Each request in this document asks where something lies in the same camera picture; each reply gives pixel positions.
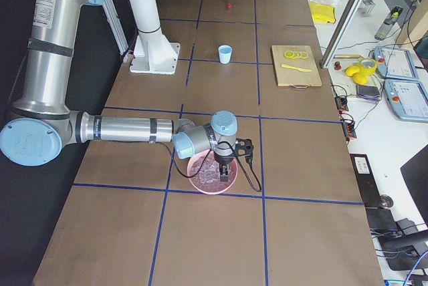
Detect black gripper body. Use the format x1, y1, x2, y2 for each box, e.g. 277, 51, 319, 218
214, 147, 235, 166

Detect pink bowl of ice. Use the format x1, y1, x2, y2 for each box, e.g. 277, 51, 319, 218
187, 150, 238, 194

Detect light blue plastic cup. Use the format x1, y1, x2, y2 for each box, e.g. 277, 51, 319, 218
218, 45, 233, 64

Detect yellow plastic knife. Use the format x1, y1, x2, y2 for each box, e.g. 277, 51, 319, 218
280, 64, 312, 73

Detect bamboo cutting board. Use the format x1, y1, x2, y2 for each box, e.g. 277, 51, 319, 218
271, 45, 322, 88

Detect lemon slice top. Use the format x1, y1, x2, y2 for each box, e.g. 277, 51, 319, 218
284, 51, 293, 59

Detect black power strip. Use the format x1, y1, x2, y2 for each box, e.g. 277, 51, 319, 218
350, 154, 382, 208

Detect whole yellow lemon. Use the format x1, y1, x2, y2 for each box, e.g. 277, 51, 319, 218
345, 65, 360, 77

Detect yellow tape roll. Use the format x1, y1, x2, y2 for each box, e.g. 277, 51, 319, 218
358, 58, 378, 76

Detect yellow cloth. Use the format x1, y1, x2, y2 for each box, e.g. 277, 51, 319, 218
309, 2, 336, 24

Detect black monitor corner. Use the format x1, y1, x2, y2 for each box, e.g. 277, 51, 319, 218
401, 146, 428, 223

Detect upper teach pendant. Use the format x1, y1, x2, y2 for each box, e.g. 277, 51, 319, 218
373, 46, 419, 81

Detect teach pendant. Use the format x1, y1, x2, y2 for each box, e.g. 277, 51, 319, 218
384, 79, 427, 122
373, 46, 419, 81

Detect lower teach pendant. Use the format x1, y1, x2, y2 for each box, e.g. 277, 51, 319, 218
384, 79, 427, 122

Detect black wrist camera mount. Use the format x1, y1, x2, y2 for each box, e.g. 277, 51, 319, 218
235, 138, 253, 164

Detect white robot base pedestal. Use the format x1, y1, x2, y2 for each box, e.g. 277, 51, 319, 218
129, 0, 181, 75

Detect aluminium frame post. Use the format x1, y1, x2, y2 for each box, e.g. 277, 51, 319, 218
320, 0, 362, 69

